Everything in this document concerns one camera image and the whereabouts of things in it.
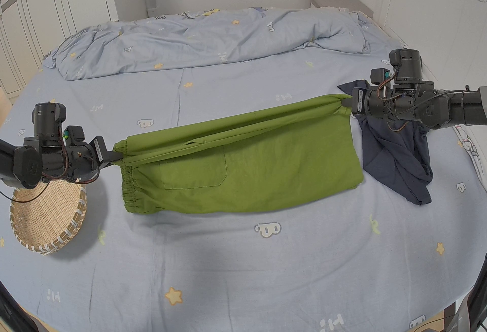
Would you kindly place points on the grey bedside table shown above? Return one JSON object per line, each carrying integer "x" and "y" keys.
{"x": 334, "y": 3}

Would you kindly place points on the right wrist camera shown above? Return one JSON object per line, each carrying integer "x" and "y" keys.
{"x": 378, "y": 76}

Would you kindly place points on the bed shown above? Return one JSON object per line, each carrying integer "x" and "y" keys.
{"x": 243, "y": 265}

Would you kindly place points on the pale blue quilt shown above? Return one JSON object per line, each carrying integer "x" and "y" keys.
{"x": 190, "y": 45}

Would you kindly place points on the green shorts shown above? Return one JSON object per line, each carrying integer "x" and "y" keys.
{"x": 247, "y": 170}

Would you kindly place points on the dark blue garment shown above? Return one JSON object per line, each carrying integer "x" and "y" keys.
{"x": 395, "y": 155}

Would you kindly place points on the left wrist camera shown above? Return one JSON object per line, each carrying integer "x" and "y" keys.
{"x": 75, "y": 135}

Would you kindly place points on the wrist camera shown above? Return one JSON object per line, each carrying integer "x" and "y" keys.
{"x": 75, "y": 135}
{"x": 378, "y": 76}

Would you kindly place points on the round woven basket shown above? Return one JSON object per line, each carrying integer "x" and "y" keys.
{"x": 42, "y": 220}

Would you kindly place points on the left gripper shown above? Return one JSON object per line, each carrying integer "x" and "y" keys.
{"x": 82, "y": 161}

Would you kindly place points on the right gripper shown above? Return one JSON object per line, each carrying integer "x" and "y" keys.
{"x": 378, "y": 105}

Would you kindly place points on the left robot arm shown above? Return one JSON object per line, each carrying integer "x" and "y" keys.
{"x": 26, "y": 167}

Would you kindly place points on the white wardrobe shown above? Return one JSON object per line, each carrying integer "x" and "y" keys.
{"x": 57, "y": 18}

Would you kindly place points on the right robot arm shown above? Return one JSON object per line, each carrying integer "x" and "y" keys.
{"x": 449, "y": 109}

